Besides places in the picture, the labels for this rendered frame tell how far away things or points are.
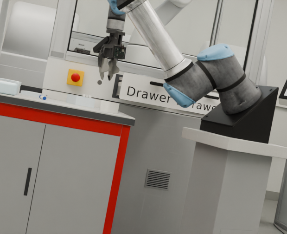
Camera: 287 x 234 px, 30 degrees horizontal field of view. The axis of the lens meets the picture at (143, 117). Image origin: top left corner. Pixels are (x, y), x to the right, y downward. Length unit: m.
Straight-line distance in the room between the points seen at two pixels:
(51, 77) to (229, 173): 1.05
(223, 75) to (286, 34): 4.41
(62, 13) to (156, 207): 1.01
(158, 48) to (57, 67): 0.81
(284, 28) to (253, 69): 3.58
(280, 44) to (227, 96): 4.34
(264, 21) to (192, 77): 0.96
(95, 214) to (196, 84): 0.60
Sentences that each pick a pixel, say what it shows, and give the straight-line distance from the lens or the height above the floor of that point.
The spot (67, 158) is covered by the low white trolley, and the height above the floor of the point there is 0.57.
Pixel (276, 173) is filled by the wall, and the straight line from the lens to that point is 6.25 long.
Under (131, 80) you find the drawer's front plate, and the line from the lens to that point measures 2.19.
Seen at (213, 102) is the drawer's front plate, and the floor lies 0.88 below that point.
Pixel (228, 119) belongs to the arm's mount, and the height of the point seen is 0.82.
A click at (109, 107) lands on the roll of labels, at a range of 2.01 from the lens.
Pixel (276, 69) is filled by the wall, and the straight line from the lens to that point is 6.17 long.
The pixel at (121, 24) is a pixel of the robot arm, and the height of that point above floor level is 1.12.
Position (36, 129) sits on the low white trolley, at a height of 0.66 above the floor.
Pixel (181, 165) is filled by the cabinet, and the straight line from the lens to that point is 2.60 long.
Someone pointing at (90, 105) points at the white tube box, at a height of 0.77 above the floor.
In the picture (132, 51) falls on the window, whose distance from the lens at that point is 2.55.
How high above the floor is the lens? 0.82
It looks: 2 degrees down
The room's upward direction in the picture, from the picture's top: 11 degrees clockwise
